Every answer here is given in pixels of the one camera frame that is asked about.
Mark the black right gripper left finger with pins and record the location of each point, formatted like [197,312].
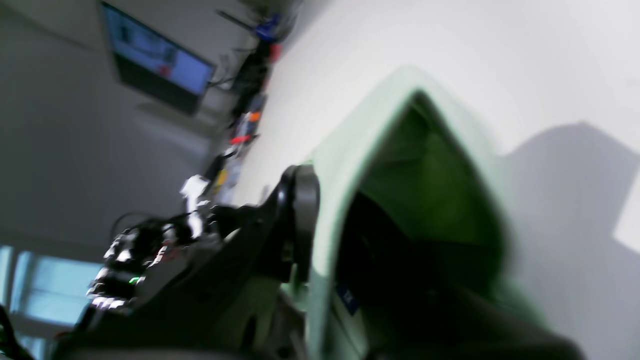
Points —
[216,301]

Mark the green T-shirt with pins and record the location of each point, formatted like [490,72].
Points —
[416,151]

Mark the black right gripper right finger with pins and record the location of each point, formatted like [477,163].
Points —
[417,299]

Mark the computer monitor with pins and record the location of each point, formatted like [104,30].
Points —
[153,64]

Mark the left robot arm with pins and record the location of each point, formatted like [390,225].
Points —
[116,289]

